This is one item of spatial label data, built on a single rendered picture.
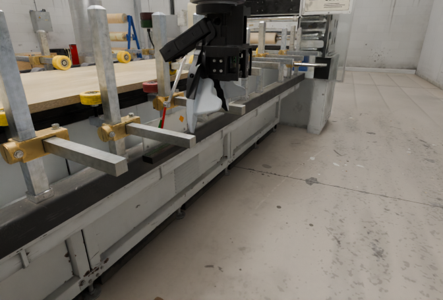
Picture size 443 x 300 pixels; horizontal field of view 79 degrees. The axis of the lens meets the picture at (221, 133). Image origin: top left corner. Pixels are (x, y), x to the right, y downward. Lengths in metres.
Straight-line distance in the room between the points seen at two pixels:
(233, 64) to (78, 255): 1.04
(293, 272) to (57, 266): 1.03
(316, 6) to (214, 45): 2.69
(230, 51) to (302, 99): 2.94
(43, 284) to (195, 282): 0.62
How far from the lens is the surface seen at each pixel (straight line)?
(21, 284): 1.25
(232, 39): 0.45
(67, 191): 0.84
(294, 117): 3.43
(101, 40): 0.85
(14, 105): 0.74
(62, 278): 1.35
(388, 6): 9.53
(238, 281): 1.45
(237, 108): 0.93
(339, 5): 3.09
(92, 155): 0.62
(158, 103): 1.04
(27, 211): 0.81
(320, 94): 3.18
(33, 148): 0.77
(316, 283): 1.50
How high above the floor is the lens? 1.10
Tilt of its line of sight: 21 degrees down
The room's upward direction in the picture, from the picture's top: straight up
